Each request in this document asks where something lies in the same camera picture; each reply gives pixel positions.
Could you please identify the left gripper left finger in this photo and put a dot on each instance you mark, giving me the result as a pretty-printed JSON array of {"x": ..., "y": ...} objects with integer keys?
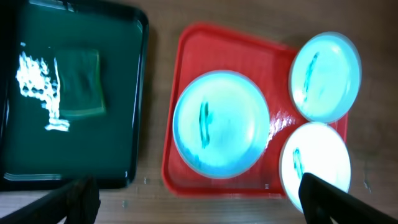
[{"x": 76, "y": 202}]

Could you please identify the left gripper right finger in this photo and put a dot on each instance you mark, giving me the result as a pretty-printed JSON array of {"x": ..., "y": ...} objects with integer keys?
[{"x": 324, "y": 203}]

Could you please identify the green sponge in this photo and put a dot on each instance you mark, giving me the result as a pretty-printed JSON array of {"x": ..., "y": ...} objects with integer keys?
[{"x": 81, "y": 93}]

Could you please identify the light blue plate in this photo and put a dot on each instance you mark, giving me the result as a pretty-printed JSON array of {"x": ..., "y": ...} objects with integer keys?
[
  {"x": 325, "y": 77},
  {"x": 221, "y": 124}
]

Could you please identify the dark green tray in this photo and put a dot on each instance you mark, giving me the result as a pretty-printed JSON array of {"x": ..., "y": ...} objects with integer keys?
[{"x": 42, "y": 150}]

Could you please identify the red plastic tray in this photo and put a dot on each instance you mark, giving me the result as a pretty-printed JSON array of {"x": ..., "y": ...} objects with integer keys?
[{"x": 205, "y": 47}]

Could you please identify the white plate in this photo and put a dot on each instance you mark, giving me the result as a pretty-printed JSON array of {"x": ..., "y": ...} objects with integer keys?
[{"x": 318, "y": 149}]

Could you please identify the light blue plate top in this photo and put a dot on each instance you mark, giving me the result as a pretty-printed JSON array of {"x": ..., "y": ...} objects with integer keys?
[{"x": 325, "y": 77}]

